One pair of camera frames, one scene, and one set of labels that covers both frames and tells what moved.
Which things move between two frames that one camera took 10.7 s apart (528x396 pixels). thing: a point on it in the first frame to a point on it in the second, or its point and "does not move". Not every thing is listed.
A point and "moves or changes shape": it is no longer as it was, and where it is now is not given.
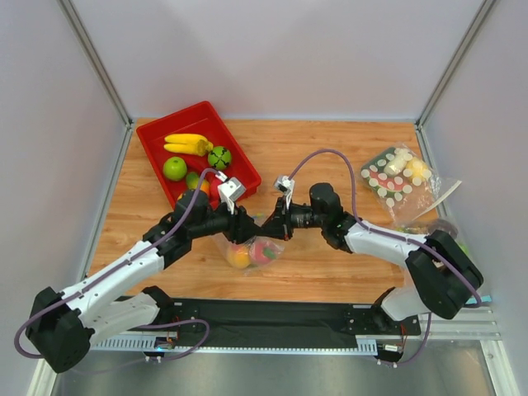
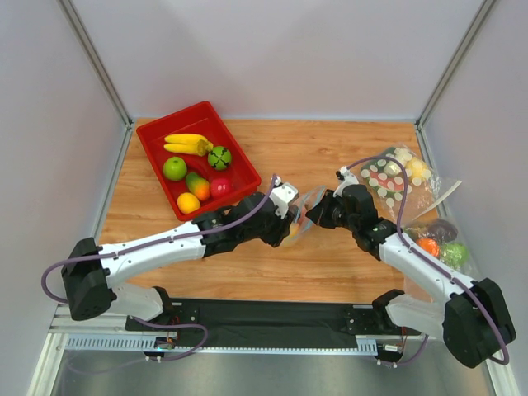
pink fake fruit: [265, 252] moves or changes shape
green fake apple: [175, 168] does not move
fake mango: [193, 181] does not move
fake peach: [239, 256] moves or changes shape
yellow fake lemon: [417, 167] does not move
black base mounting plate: [221, 316] does not move
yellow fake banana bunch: [190, 143] does not move
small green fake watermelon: [219, 157] does not move
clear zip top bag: [246, 256] moves or changes shape
